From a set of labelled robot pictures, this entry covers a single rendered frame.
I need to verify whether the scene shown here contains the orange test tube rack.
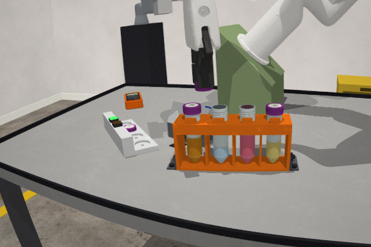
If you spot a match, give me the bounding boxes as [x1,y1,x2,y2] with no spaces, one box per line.
[173,114,292,171]

